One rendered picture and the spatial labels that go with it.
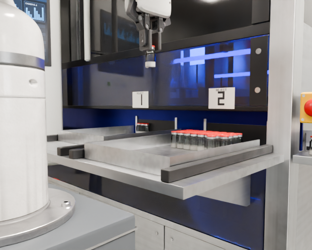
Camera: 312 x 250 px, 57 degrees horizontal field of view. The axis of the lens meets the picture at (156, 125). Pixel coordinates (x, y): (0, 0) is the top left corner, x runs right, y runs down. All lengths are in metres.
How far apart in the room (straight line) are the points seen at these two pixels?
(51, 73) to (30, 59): 1.00
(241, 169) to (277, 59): 0.32
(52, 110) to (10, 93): 1.02
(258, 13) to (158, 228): 0.77
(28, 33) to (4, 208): 0.20
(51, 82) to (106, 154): 0.80
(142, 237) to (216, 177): 0.71
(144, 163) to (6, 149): 0.25
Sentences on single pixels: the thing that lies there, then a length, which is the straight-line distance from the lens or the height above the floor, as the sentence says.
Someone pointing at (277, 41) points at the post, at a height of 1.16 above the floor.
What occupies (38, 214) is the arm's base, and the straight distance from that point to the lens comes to 0.39.
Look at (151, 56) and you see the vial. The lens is 0.63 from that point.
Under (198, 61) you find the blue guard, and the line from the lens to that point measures 0.91.
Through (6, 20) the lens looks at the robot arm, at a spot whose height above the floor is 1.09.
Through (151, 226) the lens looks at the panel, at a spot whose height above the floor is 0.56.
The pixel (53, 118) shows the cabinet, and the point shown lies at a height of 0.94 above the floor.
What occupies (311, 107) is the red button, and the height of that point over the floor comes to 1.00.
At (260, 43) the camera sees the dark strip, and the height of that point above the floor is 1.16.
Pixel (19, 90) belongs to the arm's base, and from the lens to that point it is 0.36.
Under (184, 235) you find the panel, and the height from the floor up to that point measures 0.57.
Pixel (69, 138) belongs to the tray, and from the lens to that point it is 0.96.
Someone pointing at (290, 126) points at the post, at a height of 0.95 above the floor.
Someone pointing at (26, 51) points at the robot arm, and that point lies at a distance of 0.37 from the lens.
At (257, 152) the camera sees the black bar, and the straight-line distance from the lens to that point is 0.71.
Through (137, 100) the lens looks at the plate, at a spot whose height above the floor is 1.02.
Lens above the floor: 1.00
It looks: 4 degrees down
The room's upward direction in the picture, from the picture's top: straight up
